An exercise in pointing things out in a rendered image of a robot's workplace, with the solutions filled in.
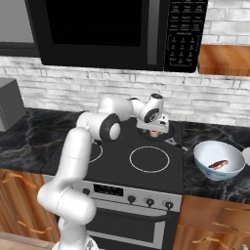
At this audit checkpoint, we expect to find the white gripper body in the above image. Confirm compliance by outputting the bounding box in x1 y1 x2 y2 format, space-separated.
135 118 171 134

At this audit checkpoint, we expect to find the white and blue bowl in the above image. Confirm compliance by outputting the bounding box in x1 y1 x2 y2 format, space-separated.
192 140 247 182

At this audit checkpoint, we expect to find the white plate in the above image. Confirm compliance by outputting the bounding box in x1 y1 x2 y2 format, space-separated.
241 146 250 167

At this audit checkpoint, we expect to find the black frying pan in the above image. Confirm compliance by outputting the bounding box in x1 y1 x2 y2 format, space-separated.
137 124 189 152

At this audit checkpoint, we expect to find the black and steel stove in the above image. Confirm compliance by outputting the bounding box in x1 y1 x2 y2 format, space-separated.
41 116 186 250

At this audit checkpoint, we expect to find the raw red steak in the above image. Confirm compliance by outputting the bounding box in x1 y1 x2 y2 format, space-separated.
207 158 229 170

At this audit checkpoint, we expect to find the wooden drawer front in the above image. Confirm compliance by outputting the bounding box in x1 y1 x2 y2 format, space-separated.
0 168 47 216
172 224 250 250
0 208 62 244
180 193 250 230

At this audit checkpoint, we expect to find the black oven door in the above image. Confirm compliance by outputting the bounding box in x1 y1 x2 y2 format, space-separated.
54 197 181 250

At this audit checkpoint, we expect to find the black microwave oven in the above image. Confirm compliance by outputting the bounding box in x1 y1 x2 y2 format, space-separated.
24 0 209 73

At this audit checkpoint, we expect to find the grey box appliance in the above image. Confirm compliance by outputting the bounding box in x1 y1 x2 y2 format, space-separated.
0 77 27 133

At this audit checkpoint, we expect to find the steel oven door handle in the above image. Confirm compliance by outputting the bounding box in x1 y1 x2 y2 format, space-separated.
95 198 180 219

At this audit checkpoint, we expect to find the grey microwave door handle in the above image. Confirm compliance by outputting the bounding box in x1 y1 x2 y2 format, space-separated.
146 0 161 65

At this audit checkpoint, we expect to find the wooden wall cupboard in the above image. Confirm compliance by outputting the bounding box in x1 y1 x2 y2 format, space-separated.
197 44 250 78

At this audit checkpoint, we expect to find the wooden drawer handle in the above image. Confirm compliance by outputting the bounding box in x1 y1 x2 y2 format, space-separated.
190 236 229 246
1 171 39 190
16 220 54 235
210 221 250 236

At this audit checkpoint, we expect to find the grey wall cupboard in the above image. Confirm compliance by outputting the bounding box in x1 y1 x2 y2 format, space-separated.
0 0 41 59

